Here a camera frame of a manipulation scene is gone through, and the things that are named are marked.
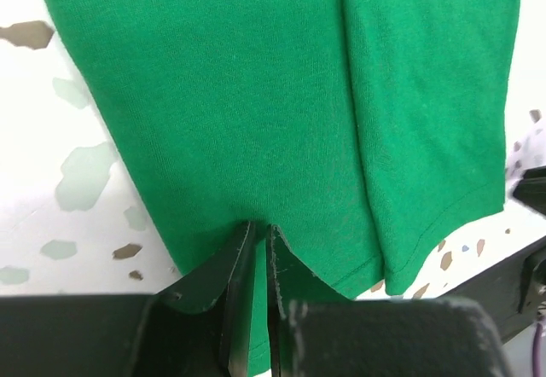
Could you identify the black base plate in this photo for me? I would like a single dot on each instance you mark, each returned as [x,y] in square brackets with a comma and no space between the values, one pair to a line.
[512,292]

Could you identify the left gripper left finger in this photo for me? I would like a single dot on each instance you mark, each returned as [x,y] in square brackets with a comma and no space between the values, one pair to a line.
[198,326]

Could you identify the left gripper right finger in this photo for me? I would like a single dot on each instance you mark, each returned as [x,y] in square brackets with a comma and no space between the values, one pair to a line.
[315,331]

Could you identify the green t shirt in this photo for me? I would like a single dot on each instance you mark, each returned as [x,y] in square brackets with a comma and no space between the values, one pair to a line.
[367,130]

